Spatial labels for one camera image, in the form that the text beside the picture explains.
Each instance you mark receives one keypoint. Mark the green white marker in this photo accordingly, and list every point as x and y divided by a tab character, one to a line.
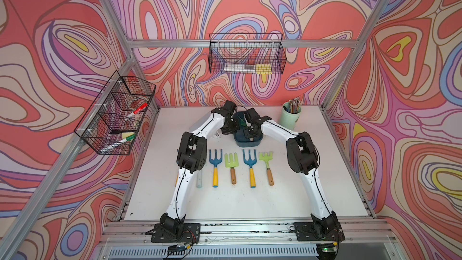
121	146

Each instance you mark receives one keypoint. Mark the translucent plastic case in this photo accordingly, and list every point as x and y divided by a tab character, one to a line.
195	126

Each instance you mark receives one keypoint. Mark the back wire basket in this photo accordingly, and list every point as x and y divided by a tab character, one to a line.
239	52

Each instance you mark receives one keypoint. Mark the red marker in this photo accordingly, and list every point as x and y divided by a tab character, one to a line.
137	112

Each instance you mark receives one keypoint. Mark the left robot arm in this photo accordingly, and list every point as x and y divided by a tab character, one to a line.
191	158

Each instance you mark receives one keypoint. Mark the light blue rake white handle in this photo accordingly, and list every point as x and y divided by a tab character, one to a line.
199	180

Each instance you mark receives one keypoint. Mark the teal storage box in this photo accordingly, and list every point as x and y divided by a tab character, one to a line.
238	136

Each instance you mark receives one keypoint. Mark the light green rake wooden handle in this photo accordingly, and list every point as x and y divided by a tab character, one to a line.
266	157

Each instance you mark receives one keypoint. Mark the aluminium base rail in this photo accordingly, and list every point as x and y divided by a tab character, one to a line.
365	239

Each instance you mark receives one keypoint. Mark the pencils in cup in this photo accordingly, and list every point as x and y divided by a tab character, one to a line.
294	105

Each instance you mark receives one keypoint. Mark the dark blue rake yellow handle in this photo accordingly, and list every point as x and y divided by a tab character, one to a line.
215	161

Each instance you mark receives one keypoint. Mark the wire basket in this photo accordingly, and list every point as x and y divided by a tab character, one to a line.
239	52
122	94

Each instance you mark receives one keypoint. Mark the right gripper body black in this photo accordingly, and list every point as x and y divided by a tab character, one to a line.
249	132

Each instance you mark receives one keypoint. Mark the yellow eraser in basket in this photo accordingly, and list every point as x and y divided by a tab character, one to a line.
263	69

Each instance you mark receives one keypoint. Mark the left wire basket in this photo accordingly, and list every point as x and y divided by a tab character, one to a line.
122	94

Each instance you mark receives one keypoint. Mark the green pencil cup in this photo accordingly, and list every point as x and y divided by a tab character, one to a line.
289	116

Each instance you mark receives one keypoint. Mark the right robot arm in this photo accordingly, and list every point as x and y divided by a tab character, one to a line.
303	159

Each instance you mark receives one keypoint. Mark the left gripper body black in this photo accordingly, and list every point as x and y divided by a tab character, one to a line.
231	126

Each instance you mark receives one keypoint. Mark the blue tool yellow handle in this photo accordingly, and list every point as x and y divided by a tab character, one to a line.
250	160

